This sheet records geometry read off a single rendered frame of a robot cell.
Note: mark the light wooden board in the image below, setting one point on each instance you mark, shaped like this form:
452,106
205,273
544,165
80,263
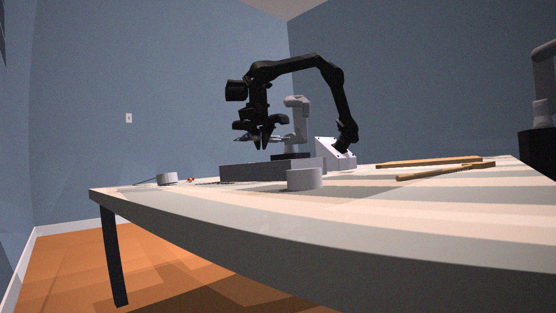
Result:
430,162

